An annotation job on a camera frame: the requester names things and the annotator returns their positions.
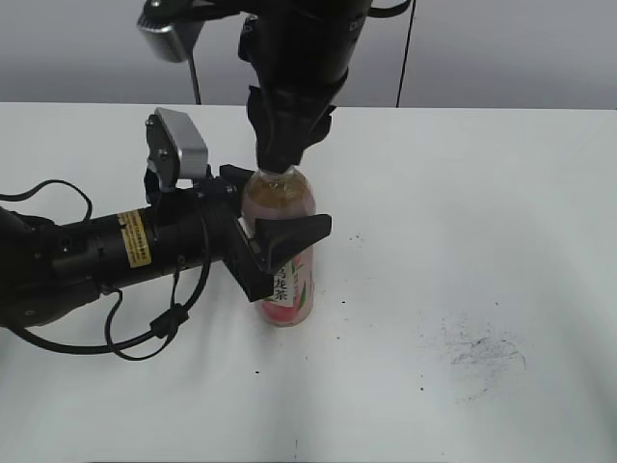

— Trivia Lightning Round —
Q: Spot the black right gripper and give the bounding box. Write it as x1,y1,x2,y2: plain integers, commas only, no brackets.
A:
246,83,337,173

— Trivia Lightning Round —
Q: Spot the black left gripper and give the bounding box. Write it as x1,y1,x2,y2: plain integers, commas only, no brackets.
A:
152,164,333,302

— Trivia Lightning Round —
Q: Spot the peach oolong tea bottle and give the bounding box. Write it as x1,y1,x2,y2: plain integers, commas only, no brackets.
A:
242,167,315,327

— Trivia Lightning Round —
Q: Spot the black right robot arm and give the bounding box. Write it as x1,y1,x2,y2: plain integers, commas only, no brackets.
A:
238,1,371,174

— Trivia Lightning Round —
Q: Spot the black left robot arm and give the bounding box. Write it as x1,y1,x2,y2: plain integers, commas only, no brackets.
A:
1,165,332,327

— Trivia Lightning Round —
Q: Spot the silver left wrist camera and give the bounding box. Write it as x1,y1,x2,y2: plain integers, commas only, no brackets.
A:
144,107,208,194

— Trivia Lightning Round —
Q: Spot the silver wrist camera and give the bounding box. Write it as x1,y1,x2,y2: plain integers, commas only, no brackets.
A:
136,1,212,63
144,107,208,194

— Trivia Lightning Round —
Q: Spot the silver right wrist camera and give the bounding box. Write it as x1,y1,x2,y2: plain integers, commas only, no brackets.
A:
136,1,212,63

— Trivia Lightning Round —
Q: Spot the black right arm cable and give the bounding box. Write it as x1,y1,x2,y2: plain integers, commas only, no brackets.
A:
368,0,411,16

